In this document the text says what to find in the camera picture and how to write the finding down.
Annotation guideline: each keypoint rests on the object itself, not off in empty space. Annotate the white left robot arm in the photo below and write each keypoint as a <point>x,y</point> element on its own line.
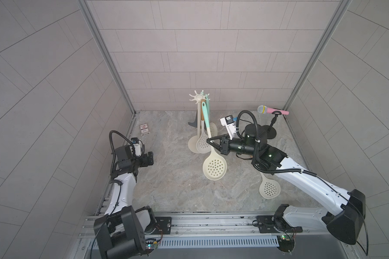
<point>120,232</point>

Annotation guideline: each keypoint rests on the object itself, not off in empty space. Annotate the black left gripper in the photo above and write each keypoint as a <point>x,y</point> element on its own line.
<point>143,162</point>

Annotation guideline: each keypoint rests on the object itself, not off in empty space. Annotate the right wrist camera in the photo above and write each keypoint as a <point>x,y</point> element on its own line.
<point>229,122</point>

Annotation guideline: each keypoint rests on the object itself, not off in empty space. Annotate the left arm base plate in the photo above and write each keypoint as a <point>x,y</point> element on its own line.
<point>159,225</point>

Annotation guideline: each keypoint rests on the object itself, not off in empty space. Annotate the left green circuit board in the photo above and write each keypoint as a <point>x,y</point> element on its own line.
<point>152,243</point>

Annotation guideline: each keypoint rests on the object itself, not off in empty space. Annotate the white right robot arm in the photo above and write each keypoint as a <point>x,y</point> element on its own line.
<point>342,213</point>

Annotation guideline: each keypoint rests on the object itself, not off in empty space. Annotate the small red white card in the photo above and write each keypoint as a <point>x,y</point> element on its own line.
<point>144,129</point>

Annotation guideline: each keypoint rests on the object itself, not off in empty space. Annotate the cream skimmer green handle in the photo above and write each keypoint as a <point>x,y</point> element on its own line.
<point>213,127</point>

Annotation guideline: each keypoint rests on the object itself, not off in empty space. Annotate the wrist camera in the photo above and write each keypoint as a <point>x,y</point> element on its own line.
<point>138,146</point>
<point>229,122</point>

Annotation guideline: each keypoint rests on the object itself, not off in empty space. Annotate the right green circuit board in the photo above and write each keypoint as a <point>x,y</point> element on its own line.
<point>286,244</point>

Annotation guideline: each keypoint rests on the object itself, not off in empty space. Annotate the pink toy microphone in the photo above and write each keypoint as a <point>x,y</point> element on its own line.
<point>262,109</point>

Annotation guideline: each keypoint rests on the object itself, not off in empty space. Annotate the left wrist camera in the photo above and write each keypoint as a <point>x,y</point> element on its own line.
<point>138,146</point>

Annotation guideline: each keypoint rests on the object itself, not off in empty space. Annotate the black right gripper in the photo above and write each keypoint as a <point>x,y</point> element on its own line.
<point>223,148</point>

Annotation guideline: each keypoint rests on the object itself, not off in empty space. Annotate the cream utensil rack stand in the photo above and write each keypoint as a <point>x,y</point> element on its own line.
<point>198,97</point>

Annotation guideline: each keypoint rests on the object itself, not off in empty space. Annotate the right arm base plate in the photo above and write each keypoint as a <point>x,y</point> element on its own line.
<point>271,224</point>

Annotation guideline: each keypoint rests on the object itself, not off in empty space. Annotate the green circuit board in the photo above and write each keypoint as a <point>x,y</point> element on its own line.
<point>152,243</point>
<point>286,244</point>

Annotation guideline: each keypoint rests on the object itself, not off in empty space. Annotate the aluminium mounting rail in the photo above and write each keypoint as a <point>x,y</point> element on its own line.
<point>235,230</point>

